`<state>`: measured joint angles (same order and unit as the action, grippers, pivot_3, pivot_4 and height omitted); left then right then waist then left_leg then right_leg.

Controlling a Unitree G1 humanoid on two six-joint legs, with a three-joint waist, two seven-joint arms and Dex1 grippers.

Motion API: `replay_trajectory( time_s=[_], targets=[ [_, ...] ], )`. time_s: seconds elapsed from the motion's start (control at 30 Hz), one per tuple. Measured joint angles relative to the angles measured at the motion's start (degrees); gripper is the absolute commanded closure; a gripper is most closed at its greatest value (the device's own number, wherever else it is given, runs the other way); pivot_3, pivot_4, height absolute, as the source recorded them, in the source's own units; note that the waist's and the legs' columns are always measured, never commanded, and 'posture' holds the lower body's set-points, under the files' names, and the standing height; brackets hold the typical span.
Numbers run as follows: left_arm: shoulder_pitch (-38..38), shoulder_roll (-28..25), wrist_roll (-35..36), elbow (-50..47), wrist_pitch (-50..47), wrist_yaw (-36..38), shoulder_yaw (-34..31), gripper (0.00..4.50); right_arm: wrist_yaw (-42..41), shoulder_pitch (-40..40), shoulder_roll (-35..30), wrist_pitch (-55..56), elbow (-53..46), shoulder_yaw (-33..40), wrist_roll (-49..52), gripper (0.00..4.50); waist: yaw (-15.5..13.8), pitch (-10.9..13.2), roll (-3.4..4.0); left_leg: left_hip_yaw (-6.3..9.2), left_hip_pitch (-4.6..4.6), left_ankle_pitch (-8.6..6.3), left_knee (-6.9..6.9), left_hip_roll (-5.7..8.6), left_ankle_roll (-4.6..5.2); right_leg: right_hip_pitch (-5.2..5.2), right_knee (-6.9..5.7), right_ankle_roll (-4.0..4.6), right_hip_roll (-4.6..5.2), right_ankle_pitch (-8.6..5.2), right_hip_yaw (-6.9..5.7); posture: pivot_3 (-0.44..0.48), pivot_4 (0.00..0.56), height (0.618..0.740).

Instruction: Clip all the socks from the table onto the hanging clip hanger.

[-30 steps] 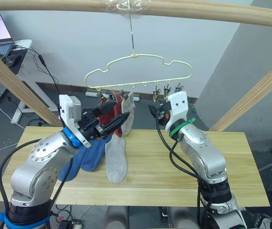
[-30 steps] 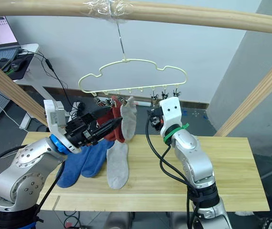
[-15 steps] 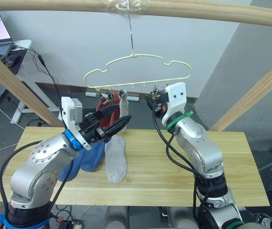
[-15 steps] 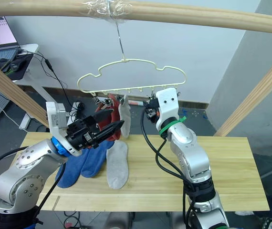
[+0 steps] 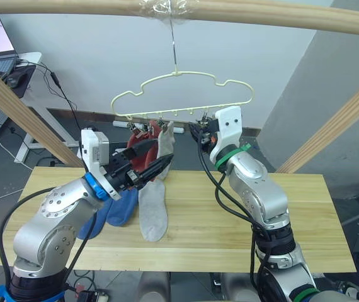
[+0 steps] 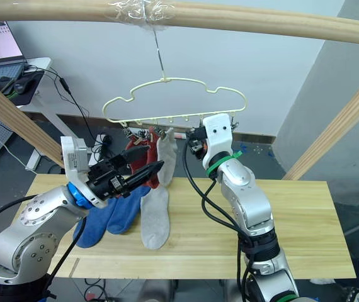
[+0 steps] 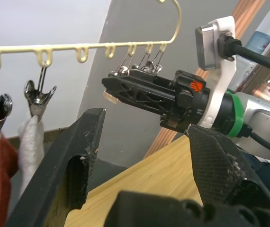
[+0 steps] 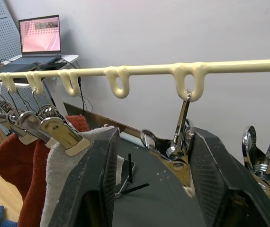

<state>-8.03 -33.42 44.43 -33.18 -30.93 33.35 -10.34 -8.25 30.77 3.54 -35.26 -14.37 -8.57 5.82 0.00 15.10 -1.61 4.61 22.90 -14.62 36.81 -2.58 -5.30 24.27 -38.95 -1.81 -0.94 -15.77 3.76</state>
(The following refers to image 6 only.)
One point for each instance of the metal hanger hook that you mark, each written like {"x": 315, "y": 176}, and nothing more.
{"x": 159, "y": 56}

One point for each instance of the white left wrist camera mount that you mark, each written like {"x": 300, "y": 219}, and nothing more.
{"x": 74, "y": 157}

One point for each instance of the grey sock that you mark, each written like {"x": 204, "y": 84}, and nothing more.
{"x": 167, "y": 160}
{"x": 155, "y": 220}

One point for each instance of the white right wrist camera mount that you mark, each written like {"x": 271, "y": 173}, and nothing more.
{"x": 218, "y": 135}

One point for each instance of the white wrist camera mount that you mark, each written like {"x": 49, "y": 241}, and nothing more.
{"x": 218, "y": 135}
{"x": 74, "y": 157}

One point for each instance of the black mouse pad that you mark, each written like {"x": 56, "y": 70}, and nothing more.
{"x": 30, "y": 94}

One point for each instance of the metal hanger clip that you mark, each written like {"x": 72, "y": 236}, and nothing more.
{"x": 234, "y": 125}
{"x": 141, "y": 137}
{"x": 163, "y": 133}
{"x": 128, "y": 131}

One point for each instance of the slanted wooden frame beam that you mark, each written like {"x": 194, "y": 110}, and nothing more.
{"x": 15, "y": 122}
{"x": 340, "y": 119}

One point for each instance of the black computer mouse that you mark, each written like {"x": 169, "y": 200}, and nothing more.
{"x": 23, "y": 85}

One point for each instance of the round wooden pole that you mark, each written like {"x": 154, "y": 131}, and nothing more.
{"x": 261, "y": 20}

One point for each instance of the red sock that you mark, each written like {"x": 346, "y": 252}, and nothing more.
{"x": 151, "y": 157}

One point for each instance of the white desk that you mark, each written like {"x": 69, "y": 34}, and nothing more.
{"x": 48, "y": 116}

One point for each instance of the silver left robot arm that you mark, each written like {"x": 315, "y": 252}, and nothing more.
{"x": 37, "y": 232}

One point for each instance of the blue sock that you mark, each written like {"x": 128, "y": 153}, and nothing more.
{"x": 94, "y": 223}
{"x": 126, "y": 210}

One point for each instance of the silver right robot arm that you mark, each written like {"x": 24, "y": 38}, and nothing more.
{"x": 248, "y": 201}

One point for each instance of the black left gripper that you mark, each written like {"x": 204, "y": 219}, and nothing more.
{"x": 105, "y": 182}

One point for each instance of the blue left wrist collar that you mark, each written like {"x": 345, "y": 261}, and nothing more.
{"x": 79, "y": 195}

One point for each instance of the clear plastic tape wrap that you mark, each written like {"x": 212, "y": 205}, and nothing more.
{"x": 141, "y": 12}

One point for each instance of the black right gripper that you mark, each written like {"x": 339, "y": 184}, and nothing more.
{"x": 198, "y": 148}

